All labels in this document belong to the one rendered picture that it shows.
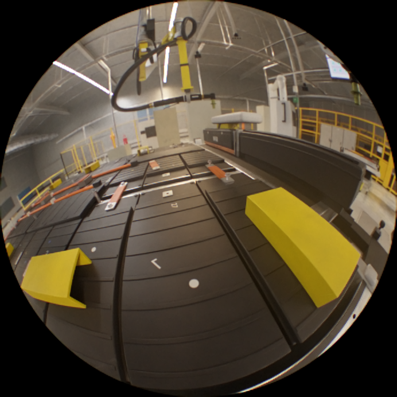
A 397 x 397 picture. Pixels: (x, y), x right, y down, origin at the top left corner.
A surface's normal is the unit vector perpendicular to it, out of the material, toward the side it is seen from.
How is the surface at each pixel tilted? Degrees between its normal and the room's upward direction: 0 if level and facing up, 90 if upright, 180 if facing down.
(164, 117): 90
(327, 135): 90
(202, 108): 90
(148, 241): 0
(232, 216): 0
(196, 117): 90
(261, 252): 0
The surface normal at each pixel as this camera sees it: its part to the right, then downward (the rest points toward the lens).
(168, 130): 0.25, 0.49
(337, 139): -0.96, 0.22
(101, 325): -0.10, -0.84
